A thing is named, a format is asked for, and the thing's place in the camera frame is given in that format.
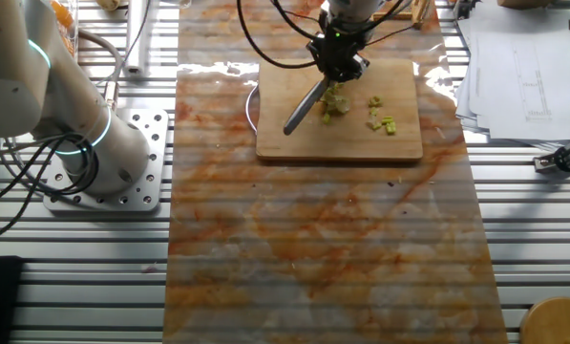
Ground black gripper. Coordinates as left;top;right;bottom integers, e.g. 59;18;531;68
306;31;371;83

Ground steel cleaver knife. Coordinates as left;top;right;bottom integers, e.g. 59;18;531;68
283;78;331;137

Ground wooden cutting board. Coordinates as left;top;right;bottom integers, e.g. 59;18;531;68
244;57;424;161

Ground orange marble patterned mat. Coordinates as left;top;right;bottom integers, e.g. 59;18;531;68
162;0;509;344

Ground white paper sheets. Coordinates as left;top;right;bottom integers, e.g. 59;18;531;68
454;0;570;147

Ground tan cardboard box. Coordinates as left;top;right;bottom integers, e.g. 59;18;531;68
496;0;553;10

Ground white plastic wrap roll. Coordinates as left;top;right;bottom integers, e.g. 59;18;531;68
123;0;151;78

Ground orange fruit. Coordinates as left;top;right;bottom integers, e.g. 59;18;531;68
50;0;74;30
58;32;77;58

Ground wooden cup tree stand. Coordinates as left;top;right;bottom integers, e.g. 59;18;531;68
519;295;570;344

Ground black rectangular case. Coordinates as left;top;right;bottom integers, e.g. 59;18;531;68
0;255;25;344

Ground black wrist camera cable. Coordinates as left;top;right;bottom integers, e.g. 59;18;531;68
236;0;414;71

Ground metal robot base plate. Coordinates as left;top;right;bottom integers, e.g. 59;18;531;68
43;108;170;213

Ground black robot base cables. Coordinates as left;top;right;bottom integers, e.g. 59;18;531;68
0;132;99;240

